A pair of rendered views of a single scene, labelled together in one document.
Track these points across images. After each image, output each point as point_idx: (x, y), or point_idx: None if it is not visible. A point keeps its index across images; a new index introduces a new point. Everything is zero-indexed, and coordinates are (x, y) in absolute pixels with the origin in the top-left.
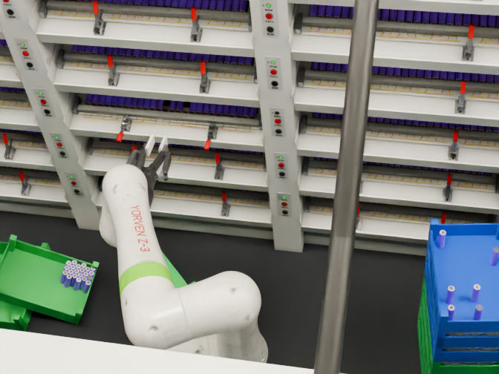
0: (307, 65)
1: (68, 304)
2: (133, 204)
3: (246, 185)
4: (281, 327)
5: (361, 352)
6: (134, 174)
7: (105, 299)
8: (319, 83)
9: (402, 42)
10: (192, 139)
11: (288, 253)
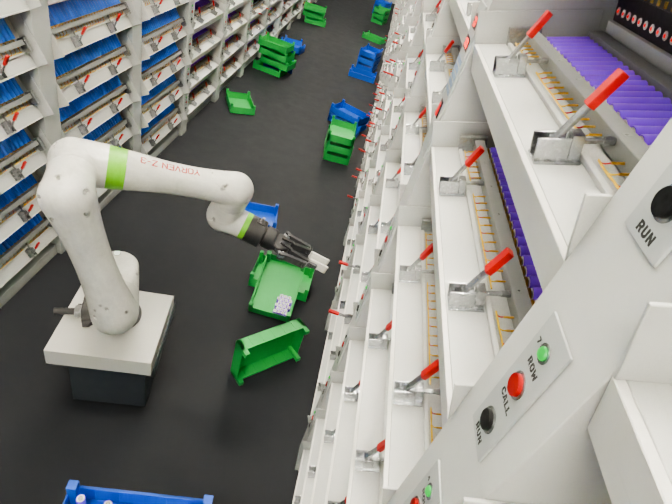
0: None
1: (263, 304)
2: (200, 172)
3: (324, 377)
4: (218, 442)
5: None
6: (235, 182)
7: (266, 326)
8: None
9: (385, 383)
10: (344, 309)
11: (294, 457)
